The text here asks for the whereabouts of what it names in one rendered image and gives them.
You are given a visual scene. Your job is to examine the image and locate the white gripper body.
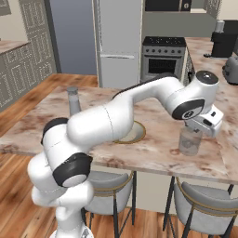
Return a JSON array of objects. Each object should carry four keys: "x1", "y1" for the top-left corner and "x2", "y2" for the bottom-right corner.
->
[{"x1": 184, "y1": 117, "x2": 222, "y2": 139}]

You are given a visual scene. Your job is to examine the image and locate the clear glass cup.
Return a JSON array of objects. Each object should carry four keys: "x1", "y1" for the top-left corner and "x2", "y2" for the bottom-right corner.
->
[{"x1": 178, "y1": 126, "x2": 204, "y2": 156}]

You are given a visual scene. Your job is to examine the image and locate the grey patterned base cupboards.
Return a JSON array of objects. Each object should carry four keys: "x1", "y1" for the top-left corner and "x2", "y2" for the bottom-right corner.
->
[{"x1": 181, "y1": 46, "x2": 197, "y2": 87}]

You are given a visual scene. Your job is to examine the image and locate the silver toaster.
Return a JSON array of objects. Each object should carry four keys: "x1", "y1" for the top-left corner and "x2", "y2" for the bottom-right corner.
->
[{"x1": 221, "y1": 55, "x2": 238, "y2": 86}]

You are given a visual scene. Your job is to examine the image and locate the grey padded stool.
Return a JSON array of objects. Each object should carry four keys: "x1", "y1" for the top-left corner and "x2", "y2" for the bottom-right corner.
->
[
  {"x1": 81, "y1": 169, "x2": 138, "y2": 238},
  {"x1": 163, "y1": 176, "x2": 238, "y2": 238}
]

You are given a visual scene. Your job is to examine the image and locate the silver oven with hob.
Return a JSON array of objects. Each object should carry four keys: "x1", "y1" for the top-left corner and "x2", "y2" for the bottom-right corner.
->
[{"x1": 139, "y1": 35, "x2": 188, "y2": 84}]

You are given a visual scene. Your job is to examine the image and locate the black coffee machine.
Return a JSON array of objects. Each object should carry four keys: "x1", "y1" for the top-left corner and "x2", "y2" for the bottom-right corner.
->
[{"x1": 203, "y1": 20, "x2": 238, "y2": 60}]

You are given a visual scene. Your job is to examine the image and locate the silver fridge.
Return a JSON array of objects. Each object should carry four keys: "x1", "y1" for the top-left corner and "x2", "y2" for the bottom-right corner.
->
[{"x1": 92, "y1": 0, "x2": 144, "y2": 90}]

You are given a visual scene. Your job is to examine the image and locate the black microwave oven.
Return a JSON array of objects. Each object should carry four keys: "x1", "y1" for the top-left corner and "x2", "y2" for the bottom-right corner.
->
[{"x1": 144, "y1": 0, "x2": 192, "y2": 13}]

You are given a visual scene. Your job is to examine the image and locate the grey bottle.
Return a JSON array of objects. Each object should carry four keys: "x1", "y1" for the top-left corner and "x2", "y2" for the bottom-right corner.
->
[{"x1": 66, "y1": 86, "x2": 83, "y2": 117}]

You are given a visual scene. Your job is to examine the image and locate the grey patterned cupboard run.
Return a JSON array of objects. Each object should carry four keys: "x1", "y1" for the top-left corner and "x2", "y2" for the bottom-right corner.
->
[{"x1": 0, "y1": 0, "x2": 59, "y2": 113}]

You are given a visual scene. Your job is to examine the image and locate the grey patterned wall cupboard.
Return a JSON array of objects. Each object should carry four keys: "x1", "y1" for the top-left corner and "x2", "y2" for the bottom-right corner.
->
[{"x1": 203, "y1": 0, "x2": 223, "y2": 20}]

